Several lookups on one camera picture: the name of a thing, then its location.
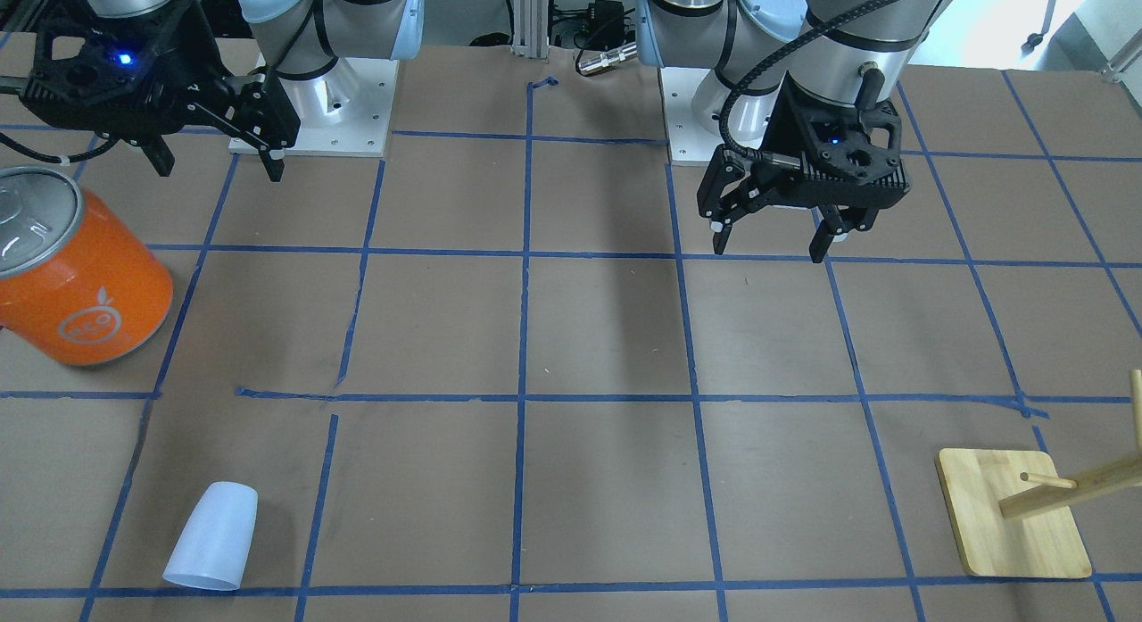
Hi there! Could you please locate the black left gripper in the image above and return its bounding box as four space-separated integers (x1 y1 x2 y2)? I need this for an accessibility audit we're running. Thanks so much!
698 76 911 262

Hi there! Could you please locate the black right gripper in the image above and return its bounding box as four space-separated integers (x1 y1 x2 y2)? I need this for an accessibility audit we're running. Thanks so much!
18 0 301 181

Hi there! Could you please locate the light blue plastic cup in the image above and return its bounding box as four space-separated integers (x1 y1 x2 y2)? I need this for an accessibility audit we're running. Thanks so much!
162 480 260 591

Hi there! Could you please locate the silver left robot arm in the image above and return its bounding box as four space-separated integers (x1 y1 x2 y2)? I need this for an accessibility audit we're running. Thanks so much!
635 0 954 262

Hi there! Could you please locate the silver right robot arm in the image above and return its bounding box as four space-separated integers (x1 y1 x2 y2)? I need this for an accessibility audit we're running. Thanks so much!
3 0 424 181

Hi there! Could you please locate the orange can with grey lid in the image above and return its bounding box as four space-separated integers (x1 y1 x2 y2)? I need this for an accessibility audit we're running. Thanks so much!
1 165 174 366

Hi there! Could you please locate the black power adapter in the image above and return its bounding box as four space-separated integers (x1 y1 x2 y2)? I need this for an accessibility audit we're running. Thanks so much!
548 0 635 52

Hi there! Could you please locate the wooden mug stand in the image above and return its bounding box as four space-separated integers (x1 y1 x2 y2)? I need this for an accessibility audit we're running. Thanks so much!
931 369 1141 580

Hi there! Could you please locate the aluminium frame post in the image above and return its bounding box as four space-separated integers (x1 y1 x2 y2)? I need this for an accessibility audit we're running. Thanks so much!
507 0 550 62

